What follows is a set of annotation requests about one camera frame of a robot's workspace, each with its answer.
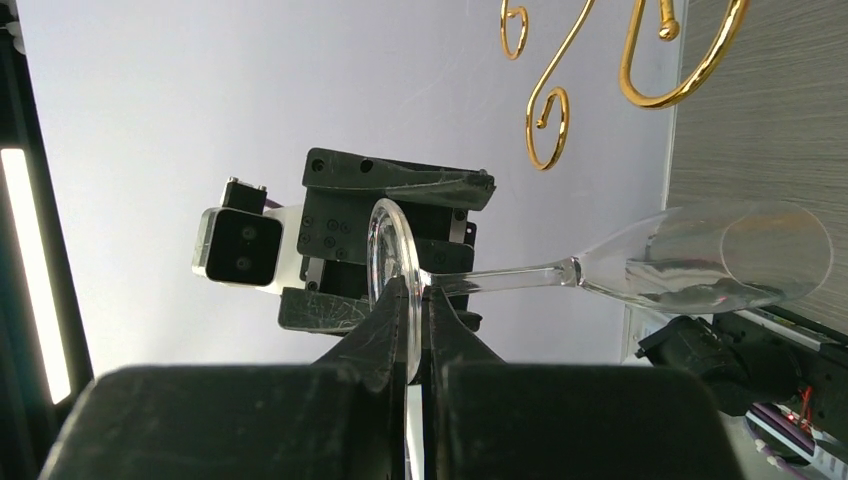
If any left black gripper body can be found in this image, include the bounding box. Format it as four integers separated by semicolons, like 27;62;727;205
297;189;476;301

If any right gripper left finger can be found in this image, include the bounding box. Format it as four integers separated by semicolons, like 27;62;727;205
41;278;409;479

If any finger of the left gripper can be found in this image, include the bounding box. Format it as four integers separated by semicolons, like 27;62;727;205
302;147;496;211
278;291;407;333

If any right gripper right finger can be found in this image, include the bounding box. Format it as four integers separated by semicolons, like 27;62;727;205
422;288;743;479

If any clear flute glass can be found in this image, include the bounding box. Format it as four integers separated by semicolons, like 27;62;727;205
366;198;834;378

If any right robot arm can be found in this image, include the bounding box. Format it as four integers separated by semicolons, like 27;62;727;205
42;280;799;479

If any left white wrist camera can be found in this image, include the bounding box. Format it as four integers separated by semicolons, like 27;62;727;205
191;177;305;295

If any gold wire glass rack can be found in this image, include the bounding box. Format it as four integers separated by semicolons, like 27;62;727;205
499;0;753;172

